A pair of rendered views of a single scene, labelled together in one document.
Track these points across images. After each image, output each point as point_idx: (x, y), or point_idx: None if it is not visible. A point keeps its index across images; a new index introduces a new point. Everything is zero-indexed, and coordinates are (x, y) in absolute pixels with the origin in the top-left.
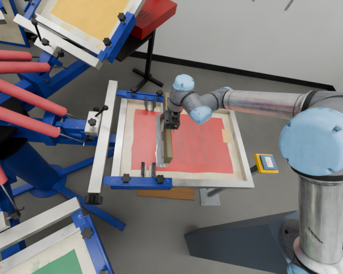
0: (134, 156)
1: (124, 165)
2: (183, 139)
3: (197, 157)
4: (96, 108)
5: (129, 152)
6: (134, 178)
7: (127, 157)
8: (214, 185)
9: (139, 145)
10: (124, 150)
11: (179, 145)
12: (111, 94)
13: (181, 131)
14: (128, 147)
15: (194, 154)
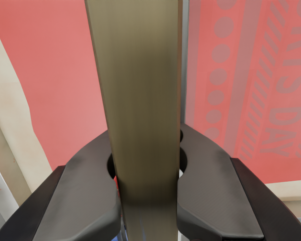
0: (57, 156)
1: (39, 182)
2: (252, 63)
3: (291, 139)
4: None
5: (34, 146)
6: None
7: (35, 163)
8: None
9: (60, 119)
10: (15, 142)
11: (226, 97)
12: None
13: (252, 15)
14: (20, 128)
15: (280, 128)
